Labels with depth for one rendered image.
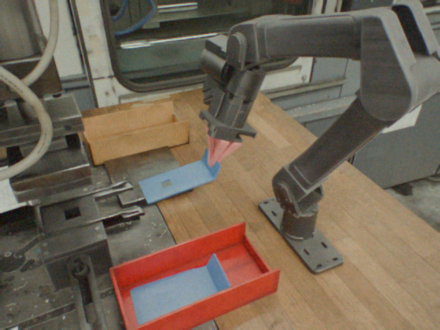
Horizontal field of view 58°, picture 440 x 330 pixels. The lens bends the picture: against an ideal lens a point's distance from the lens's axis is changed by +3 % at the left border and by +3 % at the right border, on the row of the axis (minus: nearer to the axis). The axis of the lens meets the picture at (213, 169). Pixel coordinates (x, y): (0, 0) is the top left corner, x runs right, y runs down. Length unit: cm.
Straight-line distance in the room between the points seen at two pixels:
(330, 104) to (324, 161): 107
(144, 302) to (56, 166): 26
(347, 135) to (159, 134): 52
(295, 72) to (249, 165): 63
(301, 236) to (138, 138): 46
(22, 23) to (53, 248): 34
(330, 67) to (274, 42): 101
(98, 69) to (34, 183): 71
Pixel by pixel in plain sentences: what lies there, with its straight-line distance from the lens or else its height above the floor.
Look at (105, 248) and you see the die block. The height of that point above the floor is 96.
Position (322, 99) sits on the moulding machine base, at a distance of 167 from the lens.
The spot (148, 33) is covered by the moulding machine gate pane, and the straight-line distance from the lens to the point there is 124.
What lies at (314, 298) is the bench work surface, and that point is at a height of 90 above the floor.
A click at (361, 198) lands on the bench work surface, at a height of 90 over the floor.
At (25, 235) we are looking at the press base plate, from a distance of 85.
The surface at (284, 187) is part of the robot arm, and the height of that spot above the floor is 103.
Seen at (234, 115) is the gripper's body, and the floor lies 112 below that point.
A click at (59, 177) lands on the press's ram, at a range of 57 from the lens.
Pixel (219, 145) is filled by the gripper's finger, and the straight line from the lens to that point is 71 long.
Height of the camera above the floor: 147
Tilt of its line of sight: 38 degrees down
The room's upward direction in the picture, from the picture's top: straight up
